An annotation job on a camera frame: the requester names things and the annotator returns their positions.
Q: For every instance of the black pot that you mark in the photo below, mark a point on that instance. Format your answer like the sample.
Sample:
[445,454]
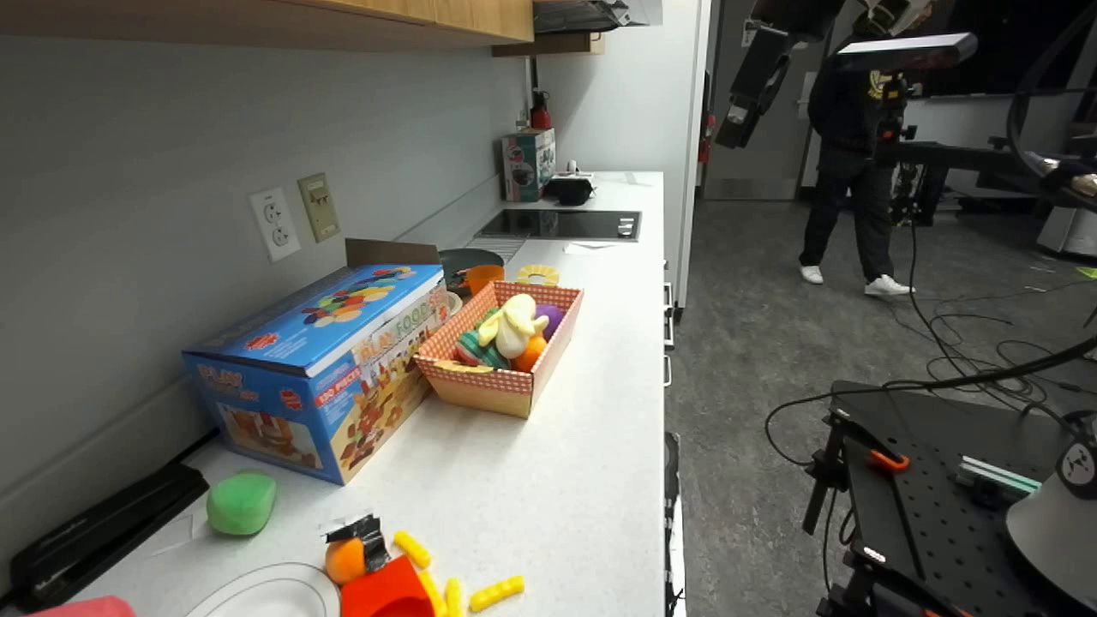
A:
[565,190]

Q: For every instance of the large orange toy fruit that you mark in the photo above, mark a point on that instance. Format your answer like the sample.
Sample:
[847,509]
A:
[528,356]

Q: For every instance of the black glass cooktop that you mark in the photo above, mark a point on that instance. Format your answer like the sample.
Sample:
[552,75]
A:
[559,225]

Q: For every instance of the yellow toy banana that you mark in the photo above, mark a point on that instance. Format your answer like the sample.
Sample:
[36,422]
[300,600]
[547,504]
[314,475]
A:
[515,320]

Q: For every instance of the black breadboard table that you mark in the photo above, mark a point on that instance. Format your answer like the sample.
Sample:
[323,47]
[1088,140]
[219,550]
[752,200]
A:
[937,536]

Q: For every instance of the red checkered cardboard basket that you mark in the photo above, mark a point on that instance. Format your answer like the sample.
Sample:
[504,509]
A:
[490,388]

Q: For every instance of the round white toy plate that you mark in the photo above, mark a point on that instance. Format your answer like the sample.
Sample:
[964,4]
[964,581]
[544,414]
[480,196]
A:
[263,593]

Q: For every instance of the person in black clothes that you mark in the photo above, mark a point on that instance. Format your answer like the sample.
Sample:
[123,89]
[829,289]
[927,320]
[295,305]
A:
[850,172]

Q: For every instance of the red bottle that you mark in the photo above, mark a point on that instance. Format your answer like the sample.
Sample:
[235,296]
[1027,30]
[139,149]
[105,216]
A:
[540,112]

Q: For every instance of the black flat device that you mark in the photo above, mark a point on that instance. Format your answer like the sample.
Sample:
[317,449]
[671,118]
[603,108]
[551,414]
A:
[105,533]

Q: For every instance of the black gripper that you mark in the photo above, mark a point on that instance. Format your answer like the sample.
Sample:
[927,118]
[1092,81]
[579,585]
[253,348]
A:
[767,70]

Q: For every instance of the yellow toy fry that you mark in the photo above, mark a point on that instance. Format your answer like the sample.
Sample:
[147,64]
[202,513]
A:
[455,599]
[412,550]
[496,593]

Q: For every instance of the pink cloth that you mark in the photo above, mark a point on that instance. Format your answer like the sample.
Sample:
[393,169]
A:
[87,608]

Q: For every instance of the teal printed carton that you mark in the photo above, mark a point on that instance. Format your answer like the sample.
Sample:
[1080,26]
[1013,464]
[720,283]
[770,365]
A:
[528,166]

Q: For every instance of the white wall outlet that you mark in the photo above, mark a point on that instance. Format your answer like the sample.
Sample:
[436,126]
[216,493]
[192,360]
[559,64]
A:
[276,225]

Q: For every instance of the beige switch plate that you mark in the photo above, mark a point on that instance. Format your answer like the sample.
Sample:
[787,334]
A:
[320,206]

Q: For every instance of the blue play food box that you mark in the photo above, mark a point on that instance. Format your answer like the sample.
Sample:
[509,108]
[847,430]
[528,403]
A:
[309,356]

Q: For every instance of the green tube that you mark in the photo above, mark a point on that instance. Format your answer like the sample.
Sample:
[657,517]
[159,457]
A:
[1000,475]

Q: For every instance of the yellow round toy slice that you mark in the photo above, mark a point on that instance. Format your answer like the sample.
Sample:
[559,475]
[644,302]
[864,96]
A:
[540,276]

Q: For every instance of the orange toy with black band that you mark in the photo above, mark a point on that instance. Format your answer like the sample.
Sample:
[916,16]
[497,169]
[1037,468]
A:
[348,559]

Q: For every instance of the orange plastic cup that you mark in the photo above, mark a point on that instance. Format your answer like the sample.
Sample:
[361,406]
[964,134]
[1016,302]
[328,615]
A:
[480,279]

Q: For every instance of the black stereo camera bar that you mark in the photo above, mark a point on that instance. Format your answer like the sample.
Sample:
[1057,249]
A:
[904,53]

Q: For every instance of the purple toy fruit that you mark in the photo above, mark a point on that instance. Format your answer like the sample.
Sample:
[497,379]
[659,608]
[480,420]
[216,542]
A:
[552,320]

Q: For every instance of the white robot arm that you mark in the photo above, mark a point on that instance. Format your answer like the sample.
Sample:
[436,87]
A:
[1049,536]

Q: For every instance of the green toy vegetable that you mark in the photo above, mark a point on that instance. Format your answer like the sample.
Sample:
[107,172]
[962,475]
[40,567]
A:
[480,348]

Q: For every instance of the green plastic cup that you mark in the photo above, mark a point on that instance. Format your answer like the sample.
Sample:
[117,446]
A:
[240,504]

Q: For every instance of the wooden wall cabinet carcass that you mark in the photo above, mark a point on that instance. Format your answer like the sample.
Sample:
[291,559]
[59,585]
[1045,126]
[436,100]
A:
[227,19]

